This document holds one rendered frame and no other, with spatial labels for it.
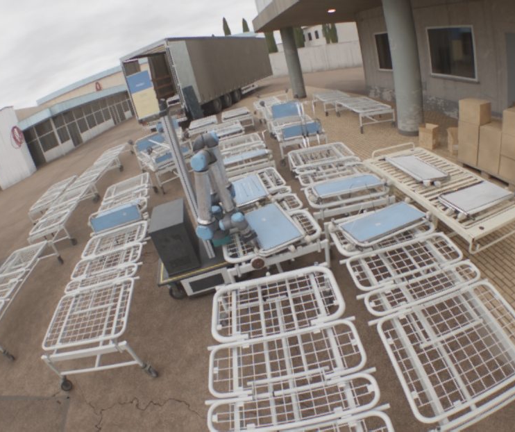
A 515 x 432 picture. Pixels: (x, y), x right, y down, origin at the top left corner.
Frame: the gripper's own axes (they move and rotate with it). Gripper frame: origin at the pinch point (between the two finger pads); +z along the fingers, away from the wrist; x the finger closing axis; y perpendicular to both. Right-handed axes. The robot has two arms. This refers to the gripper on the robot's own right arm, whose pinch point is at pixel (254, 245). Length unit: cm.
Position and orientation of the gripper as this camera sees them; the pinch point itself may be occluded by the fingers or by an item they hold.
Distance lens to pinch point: 252.3
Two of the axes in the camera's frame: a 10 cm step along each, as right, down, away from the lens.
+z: 4.2, 7.5, 5.1
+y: 3.0, 4.2, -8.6
